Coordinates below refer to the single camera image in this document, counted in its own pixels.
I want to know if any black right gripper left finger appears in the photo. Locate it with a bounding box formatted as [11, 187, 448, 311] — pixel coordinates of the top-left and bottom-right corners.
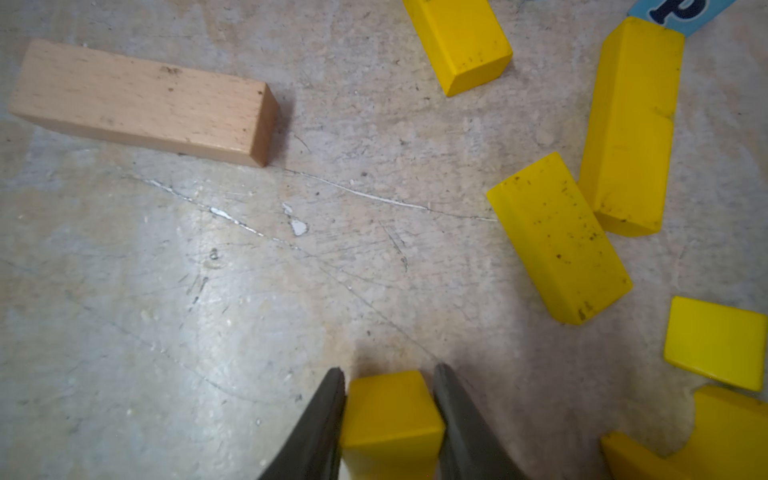
[259, 367, 346, 480]

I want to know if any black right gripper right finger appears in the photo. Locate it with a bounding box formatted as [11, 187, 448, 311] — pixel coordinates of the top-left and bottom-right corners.
[433, 363, 527, 479]

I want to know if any yellow triangular block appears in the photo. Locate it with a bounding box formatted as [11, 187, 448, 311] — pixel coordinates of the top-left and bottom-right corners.
[340, 370, 446, 479]

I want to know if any short yellow block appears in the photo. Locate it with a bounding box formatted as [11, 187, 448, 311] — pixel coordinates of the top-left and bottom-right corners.
[486, 152, 633, 325]

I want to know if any yellow arch block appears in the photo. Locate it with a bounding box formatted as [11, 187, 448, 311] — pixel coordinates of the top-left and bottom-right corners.
[600, 385, 767, 479]

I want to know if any small yellow cube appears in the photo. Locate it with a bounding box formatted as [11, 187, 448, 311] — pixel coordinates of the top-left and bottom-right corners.
[663, 296, 767, 392]

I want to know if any long yellow block near husky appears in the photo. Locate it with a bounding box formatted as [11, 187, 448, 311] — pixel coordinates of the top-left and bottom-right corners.
[578, 17, 685, 237]

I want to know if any long natural wood block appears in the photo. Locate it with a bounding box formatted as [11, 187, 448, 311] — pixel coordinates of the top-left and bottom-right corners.
[8, 39, 279, 167]

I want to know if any blue letter P cube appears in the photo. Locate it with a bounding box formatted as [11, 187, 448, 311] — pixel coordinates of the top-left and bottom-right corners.
[628, 0, 735, 37]

